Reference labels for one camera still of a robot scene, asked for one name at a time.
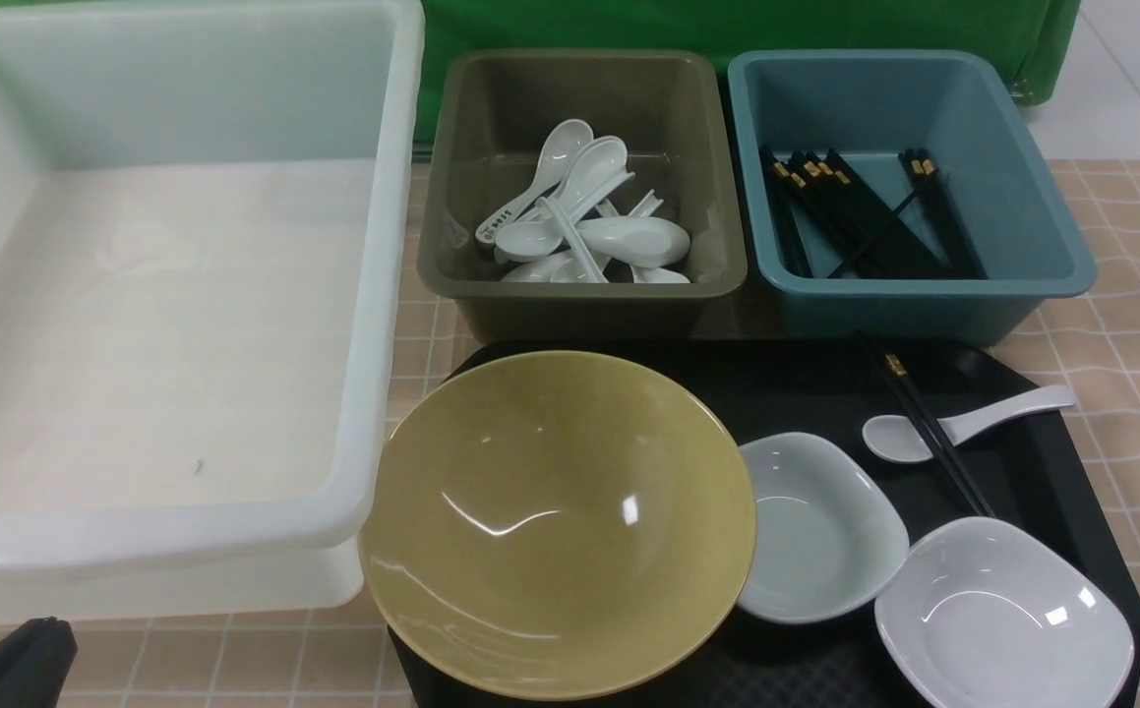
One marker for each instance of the large white plastic tub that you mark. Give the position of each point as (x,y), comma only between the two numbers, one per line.
(202,218)

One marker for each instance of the black plastic serving tray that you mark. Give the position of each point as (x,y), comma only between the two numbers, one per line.
(1029,470)

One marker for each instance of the white spoon in bin middle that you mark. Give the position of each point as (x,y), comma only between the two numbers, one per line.
(537,235)

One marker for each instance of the black chopsticks bundle in bin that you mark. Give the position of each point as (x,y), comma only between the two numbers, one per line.
(921,237)

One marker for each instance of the white spoon in bin top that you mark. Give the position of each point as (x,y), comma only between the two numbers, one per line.
(559,149)

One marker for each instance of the white square dish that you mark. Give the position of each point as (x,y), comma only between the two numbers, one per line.
(982,614)

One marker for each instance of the yellow noodle bowl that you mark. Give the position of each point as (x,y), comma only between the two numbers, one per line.
(558,525)

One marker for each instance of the pale green square dish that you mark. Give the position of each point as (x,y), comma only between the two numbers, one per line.
(828,539)

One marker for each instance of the white ceramic soup spoon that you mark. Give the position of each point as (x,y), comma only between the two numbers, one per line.
(893,437)

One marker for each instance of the teal plastic bin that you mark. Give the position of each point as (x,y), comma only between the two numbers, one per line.
(869,105)

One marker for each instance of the white spoon in bin right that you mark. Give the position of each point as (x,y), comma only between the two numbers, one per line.
(640,242)

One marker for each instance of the olive plastic bin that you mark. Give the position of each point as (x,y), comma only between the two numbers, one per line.
(498,108)

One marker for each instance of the green cloth backdrop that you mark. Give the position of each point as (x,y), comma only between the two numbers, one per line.
(1026,41)

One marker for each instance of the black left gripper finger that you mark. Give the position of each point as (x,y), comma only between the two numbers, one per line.
(35,661)

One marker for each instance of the white spoon in bin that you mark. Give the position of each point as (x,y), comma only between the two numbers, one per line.
(537,235)
(640,242)
(559,149)

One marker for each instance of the checkered beige tablecloth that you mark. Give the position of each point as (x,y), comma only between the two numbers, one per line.
(342,658)

